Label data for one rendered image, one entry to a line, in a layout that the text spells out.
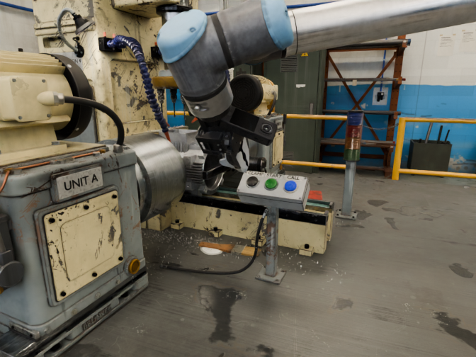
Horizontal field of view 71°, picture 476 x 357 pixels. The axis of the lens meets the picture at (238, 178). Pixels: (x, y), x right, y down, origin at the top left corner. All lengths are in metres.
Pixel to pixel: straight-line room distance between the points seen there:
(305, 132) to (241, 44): 3.72
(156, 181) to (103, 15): 0.62
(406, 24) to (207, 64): 0.42
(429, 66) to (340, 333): 5.60
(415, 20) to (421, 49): 5.36
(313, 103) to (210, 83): 3.65
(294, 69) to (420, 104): 2.58
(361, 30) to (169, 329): 0.73
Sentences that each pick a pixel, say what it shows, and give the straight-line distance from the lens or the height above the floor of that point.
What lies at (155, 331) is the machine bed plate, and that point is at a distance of 0.79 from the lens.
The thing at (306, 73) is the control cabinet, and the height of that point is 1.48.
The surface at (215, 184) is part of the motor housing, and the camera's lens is 1.25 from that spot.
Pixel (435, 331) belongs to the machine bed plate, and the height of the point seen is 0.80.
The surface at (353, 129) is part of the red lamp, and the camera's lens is 1.31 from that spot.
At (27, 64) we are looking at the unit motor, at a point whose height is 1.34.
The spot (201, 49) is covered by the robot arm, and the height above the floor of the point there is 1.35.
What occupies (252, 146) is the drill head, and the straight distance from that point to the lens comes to 1.46.
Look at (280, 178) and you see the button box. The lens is 0.83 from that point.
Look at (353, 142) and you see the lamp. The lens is 1.32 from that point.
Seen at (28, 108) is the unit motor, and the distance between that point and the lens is 0.67.
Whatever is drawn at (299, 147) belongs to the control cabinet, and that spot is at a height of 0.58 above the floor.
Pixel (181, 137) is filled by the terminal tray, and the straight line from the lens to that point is 1.19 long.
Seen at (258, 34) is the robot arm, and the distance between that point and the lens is 0.57.
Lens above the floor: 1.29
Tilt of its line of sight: 15 degrees down
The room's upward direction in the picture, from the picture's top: straight up
